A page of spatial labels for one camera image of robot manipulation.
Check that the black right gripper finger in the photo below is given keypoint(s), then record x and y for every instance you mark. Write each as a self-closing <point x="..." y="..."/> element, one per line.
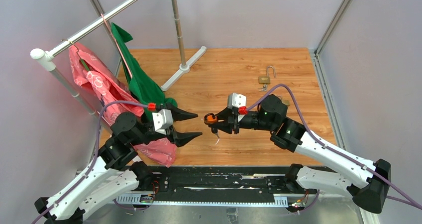
<point x="222" y="126"/>
<point x="222" y="115"/>

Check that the black-headed key bunch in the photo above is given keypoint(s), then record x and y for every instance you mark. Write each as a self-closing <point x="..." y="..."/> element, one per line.
<point x="215" y="131"/>

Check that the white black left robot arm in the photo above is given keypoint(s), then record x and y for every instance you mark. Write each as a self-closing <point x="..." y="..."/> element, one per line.
<point x="98" y="184"/>

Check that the aluminium frame post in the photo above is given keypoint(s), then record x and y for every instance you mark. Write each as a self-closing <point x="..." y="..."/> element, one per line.
<point x="320" y="71"/>

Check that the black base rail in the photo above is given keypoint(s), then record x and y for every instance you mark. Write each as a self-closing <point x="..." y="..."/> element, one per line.
<point x="219" y="186"/>

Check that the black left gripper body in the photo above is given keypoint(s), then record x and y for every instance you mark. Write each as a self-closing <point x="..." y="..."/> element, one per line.
<point x="169" y="133"/>

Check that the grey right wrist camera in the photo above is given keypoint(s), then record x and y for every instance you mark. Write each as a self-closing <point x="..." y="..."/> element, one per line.
<point x="235" y="100"/>

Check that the large brass padlock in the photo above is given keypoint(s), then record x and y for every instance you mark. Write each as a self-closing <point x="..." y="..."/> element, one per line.
<point x="265" y="80"/>

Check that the small brass padlock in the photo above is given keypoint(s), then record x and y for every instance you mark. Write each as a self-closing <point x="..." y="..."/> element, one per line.
<point x="285" y="101"/>

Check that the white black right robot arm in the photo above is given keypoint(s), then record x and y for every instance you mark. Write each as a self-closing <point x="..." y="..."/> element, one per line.
<point x="362" y="180"/>

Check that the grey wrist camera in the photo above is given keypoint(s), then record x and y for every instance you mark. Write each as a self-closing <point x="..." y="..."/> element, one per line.
<point x="162" y="121"/>
<point x="235" y="100"/>

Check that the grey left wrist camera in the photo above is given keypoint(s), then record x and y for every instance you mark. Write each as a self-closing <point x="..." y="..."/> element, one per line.
<point x="162" y="121"/>

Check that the green garment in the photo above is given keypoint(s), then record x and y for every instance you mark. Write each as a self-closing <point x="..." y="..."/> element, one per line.
<point x="141" y="77"/>

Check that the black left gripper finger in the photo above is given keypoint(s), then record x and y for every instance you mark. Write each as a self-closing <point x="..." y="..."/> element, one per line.
<point x="181" y="139"/>
<point x="181" y="115"/>

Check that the pink patterned garment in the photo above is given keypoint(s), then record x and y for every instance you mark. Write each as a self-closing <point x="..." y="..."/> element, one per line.
<point x="92" y="75"/>

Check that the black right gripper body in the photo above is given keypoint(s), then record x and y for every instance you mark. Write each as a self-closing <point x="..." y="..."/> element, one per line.
<point x="235" y="120"/>

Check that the orange black Opel padlock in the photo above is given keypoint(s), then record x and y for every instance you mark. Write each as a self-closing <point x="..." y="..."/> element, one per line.
<point x="210" y="119"/>

